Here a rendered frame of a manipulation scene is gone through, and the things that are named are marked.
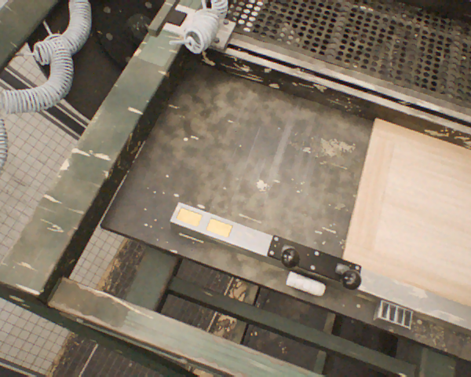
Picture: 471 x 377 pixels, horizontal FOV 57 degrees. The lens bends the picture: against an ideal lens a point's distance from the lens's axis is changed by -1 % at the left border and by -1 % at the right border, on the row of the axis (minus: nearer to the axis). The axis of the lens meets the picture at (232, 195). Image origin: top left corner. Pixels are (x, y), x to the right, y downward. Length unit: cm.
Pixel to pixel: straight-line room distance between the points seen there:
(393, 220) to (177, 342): 57
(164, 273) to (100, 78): 79
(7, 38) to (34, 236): 67
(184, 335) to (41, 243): 33
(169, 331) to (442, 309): 57
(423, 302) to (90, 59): 122
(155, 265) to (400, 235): 57
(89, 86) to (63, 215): 69
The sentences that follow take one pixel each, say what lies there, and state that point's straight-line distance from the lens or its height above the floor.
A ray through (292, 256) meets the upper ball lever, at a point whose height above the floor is 152.
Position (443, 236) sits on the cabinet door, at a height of 117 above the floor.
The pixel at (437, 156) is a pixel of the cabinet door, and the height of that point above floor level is 120.
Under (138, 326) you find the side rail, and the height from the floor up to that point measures 164.
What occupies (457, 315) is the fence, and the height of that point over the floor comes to 115.
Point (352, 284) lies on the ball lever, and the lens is 84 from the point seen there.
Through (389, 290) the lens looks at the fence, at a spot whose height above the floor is 127.
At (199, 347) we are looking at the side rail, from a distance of 87.
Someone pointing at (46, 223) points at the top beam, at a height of 186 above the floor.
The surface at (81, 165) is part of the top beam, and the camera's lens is 97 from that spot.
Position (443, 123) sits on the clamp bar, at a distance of 124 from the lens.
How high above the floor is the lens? 205
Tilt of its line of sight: 29 degrees down
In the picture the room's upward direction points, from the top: 52 degrees counter-clockwise
